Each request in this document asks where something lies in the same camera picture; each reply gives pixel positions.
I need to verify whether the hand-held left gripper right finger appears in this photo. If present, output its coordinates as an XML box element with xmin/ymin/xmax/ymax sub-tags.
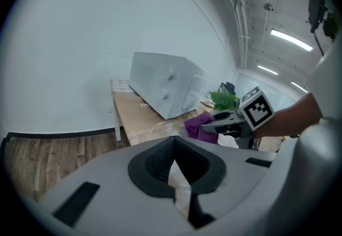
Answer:
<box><xmin>174</xmin><ymin>135</ymin><xmax>280</xmax><ymax>236</ymax></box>

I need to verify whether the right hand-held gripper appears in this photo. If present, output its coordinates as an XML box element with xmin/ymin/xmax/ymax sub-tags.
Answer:
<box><xmin>200</xmin><ymin>86</ymin><xmax>276</xmax><ymax>150</ymax></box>

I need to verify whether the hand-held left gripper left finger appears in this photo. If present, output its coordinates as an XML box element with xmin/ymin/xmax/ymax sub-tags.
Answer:
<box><xmin>37</xmin><ymin>135</ymin><xmax>196</xmax><ymax>236</ymax></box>

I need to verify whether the purple cloth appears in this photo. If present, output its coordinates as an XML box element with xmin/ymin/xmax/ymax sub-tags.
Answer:
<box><xmin>183</xmin><ymin>111</ymin><xmax>219</xmax><ymax>145</ymax></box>

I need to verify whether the person's right forearm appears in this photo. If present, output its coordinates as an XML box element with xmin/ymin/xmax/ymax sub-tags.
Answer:
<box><xmin>255</xmin><ymin>92</ymin><xmax>323</xmax><ymax>139</ymax></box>

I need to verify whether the white microwave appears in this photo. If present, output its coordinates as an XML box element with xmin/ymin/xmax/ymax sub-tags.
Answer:
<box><xmin>129</xmin><ymin>51</ymin><xmax>208</xmax><ymax>121</ymax></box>

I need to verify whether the green leafy vegetable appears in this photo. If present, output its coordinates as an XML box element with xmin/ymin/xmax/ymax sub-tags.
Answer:
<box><xmin>208</xmin><ymin>89</ymin><xmax>240</xmax><ymax>111</ymax></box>

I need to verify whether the rectangular ceiling light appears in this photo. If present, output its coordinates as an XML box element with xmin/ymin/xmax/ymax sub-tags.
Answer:
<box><xmin>256</xmin><ymin>64</ymin><xmax>279</xmax><ymax>75</ymax></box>
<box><xmin>290</xmin><ymin>81</ymin><xmax>308</xmax><ymax>93</ymax></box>
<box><xmin>270</xmin><ymin>28</ymin><xmax>314</xmax><ymax>52</ymax></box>

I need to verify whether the table with white legs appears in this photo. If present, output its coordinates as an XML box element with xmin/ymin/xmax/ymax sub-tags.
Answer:
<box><xmin>110</xmin><ymin>79</ymin><xmax>122</xmax><ymax>142</ymax></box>

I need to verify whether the beige checked tablecloth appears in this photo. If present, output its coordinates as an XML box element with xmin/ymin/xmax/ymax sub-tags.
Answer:
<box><xmin>110</xmin><ymin>79</ymin><xmax>284</xmax><ymax>217</ymax></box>

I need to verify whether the bundle of white ceiling pipes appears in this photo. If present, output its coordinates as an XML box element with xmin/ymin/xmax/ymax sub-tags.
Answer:
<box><xmin>229</xmin><ymin>0</ymin><xmax>252</xmax><ymax>70</ymax></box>

